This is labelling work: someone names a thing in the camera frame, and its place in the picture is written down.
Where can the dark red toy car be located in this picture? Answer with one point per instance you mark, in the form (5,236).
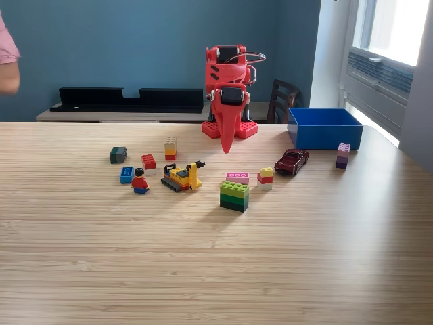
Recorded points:
(291,162)

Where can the green brick stack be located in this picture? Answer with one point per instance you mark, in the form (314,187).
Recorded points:
(234,198)

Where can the pink purple brick stack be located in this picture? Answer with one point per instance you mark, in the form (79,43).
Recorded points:
(342,157)

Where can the blue brick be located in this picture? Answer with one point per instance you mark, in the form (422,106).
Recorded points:
(126,175)

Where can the blue plastic bin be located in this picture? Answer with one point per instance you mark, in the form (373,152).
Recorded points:
(324,137)

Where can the black cone plug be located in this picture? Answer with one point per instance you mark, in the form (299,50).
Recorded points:
(248,113)

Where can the dark wooden chair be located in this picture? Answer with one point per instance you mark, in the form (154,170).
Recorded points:
(280,98)

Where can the pink flat brick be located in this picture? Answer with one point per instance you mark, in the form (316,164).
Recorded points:
(236,176)

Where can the tan yellow red brick stack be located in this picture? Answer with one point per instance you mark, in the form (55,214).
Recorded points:
(170,149)

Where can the yellow red white brick stack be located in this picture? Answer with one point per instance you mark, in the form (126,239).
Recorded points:
(265,179)

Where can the yellow toy digger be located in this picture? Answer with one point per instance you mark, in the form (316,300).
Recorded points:
(181,177)

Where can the toy figure red shirt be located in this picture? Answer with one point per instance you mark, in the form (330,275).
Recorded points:
(139,183)

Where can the dark green grey brick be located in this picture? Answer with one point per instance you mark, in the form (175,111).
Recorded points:
(117,155)

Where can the grey window vent unit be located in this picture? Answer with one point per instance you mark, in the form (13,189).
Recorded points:
(379,91)

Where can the window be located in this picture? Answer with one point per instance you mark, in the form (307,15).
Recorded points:
(392,27)

